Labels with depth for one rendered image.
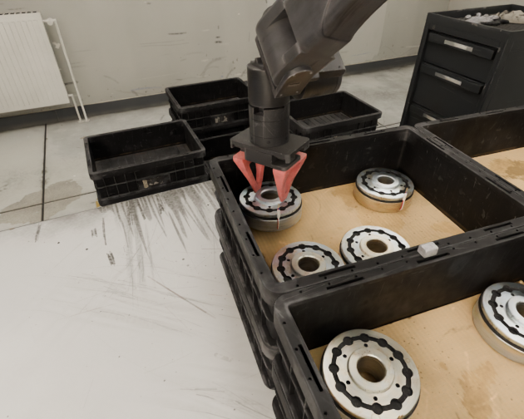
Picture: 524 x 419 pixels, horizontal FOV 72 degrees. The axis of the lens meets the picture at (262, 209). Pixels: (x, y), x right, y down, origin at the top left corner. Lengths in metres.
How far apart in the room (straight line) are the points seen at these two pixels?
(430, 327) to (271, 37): 0.40
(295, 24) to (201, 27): 2.93
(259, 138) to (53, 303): 0.48
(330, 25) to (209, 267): 0.50
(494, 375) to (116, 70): 3.10
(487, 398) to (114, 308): 0.56
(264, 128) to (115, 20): 2.75
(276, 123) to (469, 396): 0.39
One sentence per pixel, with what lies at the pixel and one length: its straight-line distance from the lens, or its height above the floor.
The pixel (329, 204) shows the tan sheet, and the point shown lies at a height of 0.83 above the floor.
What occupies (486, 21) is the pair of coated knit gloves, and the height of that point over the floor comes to 0.88.
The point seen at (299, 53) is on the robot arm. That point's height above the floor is 1.13.
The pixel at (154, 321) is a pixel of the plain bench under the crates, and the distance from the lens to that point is 0.67.
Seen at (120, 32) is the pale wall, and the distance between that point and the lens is 3.21.
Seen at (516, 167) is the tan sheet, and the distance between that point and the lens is 0.94.
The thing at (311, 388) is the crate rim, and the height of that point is 0.93.
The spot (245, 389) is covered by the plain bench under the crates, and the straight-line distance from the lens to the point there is 0.59.
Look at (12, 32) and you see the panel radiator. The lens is 3.10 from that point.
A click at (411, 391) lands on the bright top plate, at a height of 0.86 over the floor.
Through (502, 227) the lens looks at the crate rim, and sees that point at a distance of 0.55.
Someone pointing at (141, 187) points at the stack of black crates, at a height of 0.50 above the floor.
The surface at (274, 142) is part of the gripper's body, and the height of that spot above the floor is 0.99.
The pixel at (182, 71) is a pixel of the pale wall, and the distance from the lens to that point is 3.36.
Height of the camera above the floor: 1.23
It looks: 38 degrees down
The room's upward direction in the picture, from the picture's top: straight up
